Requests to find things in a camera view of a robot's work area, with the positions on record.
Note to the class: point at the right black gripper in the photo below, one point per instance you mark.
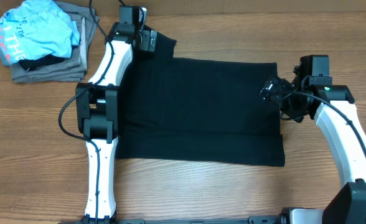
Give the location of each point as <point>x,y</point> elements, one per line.
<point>280,86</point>

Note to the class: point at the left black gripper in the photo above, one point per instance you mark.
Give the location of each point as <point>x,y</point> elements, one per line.
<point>149,41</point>

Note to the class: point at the black t-shirt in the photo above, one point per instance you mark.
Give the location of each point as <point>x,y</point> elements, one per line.
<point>197,110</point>

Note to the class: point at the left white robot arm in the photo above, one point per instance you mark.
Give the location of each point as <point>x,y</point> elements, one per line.
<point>97,109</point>

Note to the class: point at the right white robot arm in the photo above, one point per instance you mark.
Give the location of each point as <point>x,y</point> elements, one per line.
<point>332,107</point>

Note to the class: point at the folded grey garment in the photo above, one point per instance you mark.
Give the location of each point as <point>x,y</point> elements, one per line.
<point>72,69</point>

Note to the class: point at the small black garment in pile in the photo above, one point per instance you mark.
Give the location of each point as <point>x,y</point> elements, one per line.
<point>44,61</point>

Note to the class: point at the light blue printed t-shirt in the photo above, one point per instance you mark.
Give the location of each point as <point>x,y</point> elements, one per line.
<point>35,29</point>

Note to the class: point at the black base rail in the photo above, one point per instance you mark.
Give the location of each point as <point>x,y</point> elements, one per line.
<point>195,221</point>

